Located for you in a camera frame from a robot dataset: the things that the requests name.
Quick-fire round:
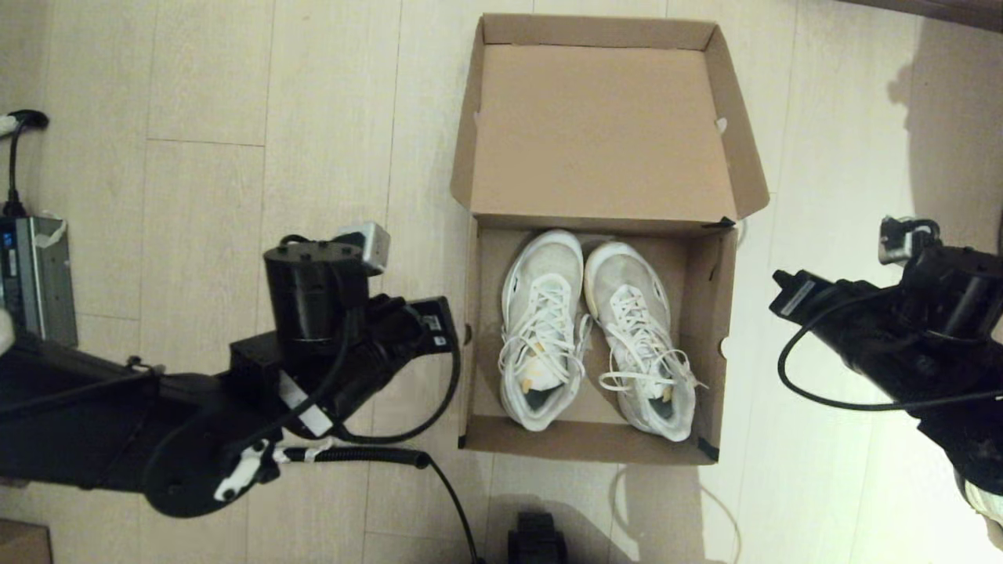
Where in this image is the white mesh sneaker orange tongue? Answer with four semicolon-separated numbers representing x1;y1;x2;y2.
499;229;594;432

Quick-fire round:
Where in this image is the brown cardboard shoe box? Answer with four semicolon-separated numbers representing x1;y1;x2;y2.
451;13;770;465

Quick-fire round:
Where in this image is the black and silver robot base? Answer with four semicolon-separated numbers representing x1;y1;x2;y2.
508;513;567;564

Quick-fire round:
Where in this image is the white shoe of bystander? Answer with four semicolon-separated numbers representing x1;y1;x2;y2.
956;470;1003;549

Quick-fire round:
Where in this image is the brown cardboard piece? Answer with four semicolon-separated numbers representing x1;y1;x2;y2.
0;519;53;564

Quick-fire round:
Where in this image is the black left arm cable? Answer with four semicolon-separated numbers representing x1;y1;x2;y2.
329;309;463;445

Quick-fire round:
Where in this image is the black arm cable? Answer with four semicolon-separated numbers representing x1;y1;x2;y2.
777;313;1003;412
329;309;463;445

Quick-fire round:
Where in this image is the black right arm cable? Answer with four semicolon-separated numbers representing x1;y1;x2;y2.
777;313;1003;412

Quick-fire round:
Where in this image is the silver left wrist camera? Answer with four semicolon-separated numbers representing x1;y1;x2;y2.
333;222;391;275

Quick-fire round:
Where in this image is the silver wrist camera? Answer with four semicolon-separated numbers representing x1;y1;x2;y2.
333;222;391;275
878;217;941;266

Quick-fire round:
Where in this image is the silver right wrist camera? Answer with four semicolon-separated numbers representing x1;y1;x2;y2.
878;217;941;266

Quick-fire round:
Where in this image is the black coiled cable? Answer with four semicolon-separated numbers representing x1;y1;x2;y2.
274;445;480;564

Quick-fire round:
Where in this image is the black plug with cable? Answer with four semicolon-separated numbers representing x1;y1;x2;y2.
0;110;49;219

